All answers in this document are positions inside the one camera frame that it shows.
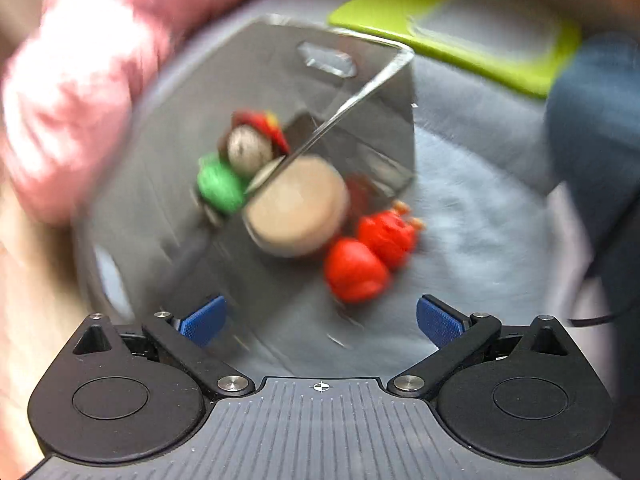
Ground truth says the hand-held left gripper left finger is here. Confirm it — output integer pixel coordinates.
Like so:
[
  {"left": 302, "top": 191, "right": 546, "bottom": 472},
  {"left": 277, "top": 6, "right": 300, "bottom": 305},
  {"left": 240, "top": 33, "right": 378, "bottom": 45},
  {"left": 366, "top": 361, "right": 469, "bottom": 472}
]
[{"left": 72, "top": 295, "right": 256, "bottom": 400}]

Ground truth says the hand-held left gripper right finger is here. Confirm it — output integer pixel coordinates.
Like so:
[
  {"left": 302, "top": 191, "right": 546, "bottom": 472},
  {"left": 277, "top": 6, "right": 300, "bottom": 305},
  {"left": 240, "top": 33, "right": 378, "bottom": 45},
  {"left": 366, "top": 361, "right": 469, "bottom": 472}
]
[{"left": 387, "top": 294, "right": 572, "bottom": 400}]

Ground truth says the red plush toy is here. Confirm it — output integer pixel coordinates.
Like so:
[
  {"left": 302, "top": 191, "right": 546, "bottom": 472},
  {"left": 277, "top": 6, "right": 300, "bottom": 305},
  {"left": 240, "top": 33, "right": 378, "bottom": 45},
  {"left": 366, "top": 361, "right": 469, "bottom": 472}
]
[{"left": 323, "top": 237, "right": 391, "bottom": 306}]

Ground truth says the red toy with orange feet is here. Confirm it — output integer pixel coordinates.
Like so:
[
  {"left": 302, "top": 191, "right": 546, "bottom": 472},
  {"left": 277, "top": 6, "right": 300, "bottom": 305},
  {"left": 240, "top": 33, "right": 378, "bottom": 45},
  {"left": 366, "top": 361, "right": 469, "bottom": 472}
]
[{"left": 356, "top": 200, "right": 427, "bottom": 271}]

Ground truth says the crocheted doll with green body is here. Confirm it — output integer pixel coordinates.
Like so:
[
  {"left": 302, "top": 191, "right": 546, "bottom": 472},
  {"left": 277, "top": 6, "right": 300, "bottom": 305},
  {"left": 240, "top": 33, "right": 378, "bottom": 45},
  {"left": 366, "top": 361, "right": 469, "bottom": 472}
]
[{"left": 194, "top": 109, "right": 292, "bottom": 217}]

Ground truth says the clear grey storage box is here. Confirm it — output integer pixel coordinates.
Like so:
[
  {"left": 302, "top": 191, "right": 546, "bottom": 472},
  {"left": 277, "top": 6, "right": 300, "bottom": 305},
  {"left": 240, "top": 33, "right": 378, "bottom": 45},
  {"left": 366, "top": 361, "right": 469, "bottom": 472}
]
[{"left": 72, "top": 14, "right": 418, "bottom": 361}]

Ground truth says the grey blanket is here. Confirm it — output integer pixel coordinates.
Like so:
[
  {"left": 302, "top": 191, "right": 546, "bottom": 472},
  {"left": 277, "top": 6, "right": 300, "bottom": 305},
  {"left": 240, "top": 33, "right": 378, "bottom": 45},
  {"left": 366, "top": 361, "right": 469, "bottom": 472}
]
[{"left": 75, "top": 0, "right": 603, "bottom": 391}]

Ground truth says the beige bed sheet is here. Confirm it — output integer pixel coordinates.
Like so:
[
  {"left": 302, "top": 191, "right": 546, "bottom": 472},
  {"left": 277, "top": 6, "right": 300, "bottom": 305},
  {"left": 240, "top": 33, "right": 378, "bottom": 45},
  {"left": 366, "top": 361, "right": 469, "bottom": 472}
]
[{"left": 0, "top": 172, "right": 103, "bottom": 466}]

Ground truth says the pink quilt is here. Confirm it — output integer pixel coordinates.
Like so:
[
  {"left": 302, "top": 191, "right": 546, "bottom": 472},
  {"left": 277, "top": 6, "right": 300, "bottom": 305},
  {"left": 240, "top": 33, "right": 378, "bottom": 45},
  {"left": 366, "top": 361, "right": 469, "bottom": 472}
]
[{"left": 0, "top": 0, "right": 268, "bottom": 227}]

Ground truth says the black cable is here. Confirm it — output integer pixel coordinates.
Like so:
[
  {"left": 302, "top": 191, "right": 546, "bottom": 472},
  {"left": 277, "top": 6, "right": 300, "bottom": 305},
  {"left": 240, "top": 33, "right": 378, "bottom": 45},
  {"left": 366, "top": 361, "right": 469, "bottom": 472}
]
[{"left": 567, "top": 309, "right": 623, "bottom": 329}]

